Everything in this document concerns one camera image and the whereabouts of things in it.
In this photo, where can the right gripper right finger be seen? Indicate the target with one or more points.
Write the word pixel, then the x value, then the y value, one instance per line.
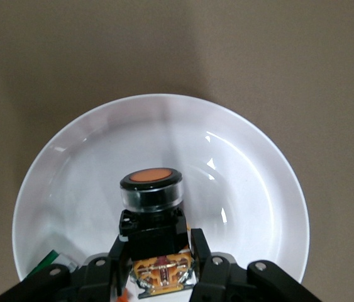
pixel 227 280

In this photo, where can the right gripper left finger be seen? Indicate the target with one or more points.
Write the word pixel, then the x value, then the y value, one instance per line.
pixel 101 280

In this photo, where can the orange push button switch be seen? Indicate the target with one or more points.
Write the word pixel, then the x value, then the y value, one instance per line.
pixel 151 226

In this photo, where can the pinkish white round plate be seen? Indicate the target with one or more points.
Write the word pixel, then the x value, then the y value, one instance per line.
pixel 164 132

